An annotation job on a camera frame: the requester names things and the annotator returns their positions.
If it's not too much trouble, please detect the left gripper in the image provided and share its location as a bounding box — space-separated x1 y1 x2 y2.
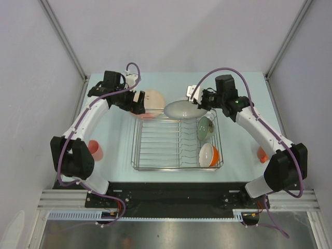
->
114 84 145 115

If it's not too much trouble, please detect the pink cream tree plate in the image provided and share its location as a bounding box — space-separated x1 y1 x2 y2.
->
131 90 165 120

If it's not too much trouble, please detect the white deep plate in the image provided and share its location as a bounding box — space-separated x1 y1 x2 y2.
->
163 100 207 120

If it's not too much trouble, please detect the metal wire dish rack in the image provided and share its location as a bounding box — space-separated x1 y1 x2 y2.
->
131 108 224 171

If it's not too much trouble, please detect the orange bowl white inside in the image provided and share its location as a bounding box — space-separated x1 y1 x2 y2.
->
199 143 220 168

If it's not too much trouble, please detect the orange mug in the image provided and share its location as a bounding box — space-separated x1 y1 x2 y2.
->
257 147 269 163

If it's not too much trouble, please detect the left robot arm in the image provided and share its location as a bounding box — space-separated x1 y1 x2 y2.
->
50 71 145 208

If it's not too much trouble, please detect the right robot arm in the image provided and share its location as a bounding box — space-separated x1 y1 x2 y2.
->
193 75 308 208

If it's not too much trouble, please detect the pink plastic cup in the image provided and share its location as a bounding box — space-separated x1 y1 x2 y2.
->
88 140 104 161

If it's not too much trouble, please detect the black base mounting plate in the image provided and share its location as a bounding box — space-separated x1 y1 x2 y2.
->
85 190 270 209

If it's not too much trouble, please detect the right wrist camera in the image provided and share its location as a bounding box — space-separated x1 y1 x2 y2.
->
186 85 203 104

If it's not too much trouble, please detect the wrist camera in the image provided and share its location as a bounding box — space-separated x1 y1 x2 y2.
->
124 74 139 90
186 85 203 104

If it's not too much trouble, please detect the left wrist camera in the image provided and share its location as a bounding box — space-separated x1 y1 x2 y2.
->
124 74 139 90

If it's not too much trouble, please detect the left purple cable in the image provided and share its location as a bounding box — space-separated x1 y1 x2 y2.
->
56 62 141 229

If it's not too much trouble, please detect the white slotted cable duct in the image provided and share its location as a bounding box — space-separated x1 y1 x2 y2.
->
48 210 243 222

